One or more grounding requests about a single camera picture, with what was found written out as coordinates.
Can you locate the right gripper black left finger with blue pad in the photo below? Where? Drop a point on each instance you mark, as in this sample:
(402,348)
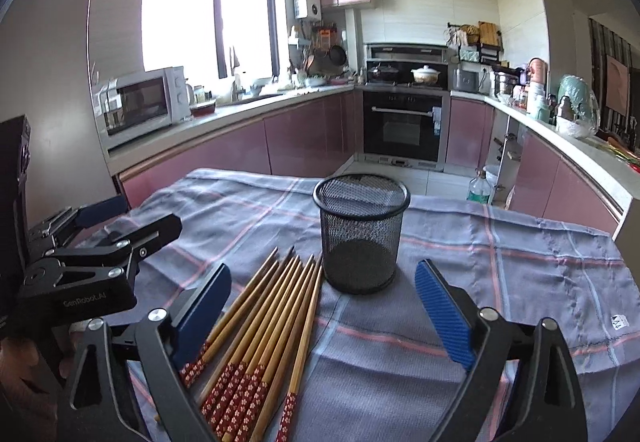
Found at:
(98,402)

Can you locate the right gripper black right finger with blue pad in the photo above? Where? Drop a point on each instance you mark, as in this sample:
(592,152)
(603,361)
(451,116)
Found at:
(545,402)

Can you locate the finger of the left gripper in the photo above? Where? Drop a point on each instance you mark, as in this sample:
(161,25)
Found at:
(148,239)
(62,227)

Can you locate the bamboo chopstick red end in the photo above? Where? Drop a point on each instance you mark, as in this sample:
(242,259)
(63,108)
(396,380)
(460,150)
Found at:
(245,339)
(267,394)
(223,361)
(251,394)
(249,306)
(219,421)
(285,426)
(256,280)

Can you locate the hand in pink sleeve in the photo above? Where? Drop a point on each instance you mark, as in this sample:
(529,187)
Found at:
(31,388)

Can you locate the white microwave oven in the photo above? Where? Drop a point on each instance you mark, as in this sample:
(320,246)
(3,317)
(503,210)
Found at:
(132,106)

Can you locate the grey plaid tablecloth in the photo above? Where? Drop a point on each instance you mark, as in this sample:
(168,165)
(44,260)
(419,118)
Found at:
(360,313)

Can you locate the black mesh pen holder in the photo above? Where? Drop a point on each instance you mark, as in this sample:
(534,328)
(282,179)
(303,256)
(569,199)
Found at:
(360,219)

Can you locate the plastic water bottle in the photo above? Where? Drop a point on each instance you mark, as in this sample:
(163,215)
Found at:
(480,190)

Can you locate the pink base cabinets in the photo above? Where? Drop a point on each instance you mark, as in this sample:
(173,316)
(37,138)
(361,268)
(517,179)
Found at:
(313,139)

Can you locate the black built-in oven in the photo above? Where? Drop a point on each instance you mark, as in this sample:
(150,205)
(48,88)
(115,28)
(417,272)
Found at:
(404,124)

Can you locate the teal kettle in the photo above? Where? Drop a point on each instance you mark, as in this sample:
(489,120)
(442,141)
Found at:
(578,113)

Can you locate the white ceramic pot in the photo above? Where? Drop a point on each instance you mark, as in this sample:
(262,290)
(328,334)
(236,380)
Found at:
(425,75)

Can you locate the silver toaster box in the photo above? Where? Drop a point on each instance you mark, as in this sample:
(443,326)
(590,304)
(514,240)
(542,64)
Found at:
(470,81)

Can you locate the wooden cutting board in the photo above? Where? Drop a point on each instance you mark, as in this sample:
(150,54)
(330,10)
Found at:
(490,35)

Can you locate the black camera box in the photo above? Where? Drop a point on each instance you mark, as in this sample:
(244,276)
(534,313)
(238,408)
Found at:
(14,157)

